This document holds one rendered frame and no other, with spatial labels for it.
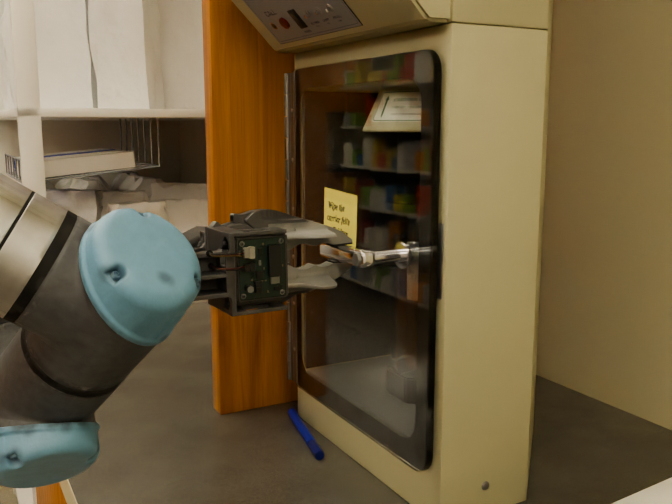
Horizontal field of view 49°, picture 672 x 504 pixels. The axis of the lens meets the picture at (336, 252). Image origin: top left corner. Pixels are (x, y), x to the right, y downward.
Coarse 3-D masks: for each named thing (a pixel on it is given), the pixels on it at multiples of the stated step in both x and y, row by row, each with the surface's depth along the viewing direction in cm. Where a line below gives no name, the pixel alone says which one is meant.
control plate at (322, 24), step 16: (256, 0) 82; (272, 0) 79; (288, 0) 77; (304, 0) 74; (320, 0) 72; (336, 0) 70; (272, 16) 83; (288, 16) 80; (320, 16) 75; (336, 16) 73; (352, 16) 71; (272, 32) 86; (288, 32) 83; (304, 32) 80; (320, 32) 78
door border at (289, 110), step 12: (288, 84) 91; (288, 96) 91; (288, 108) 92; (288, 144) 92; (288, 156) 93; (288, 180) 93; (288, 192) 93; (288, 264) 95; (288, 312) 96; (288, 348) 97; (288, 360) 97; (432, 456) 71
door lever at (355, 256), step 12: (324, 252) 75; (336, 252) 73; (348, 252) 71; (360, 252) 69; (372, 252) 69; (384, 252) 70; (396, 252) 71; (408, 252) 70; (360, 264) 69; (372, 264) 69; (396, 264) 72
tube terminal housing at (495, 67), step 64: (512, 0) 67; (320, 64) 86; (448, 64) 65; (512, 64) 68; (448, 128) 66; (512, 128) 69; (448, 192) 66; (512, 192) 70; (448, 256) 68; (512, 256) 71; (448, 320) 69; (512, 320) 72; (448, 384) 70; (512, 384) 74; (448, 448) 71; (512, 448) 75
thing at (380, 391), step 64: (384, 64) 72; (320, 128) 85; (384, 128) 73; (320, 192) 86; (384, 192) 74; (320, 256) 87; (320, 320) 89; (384, 320) 76; (320, 384) 90; (384, 384) 77; (384, 448) 78
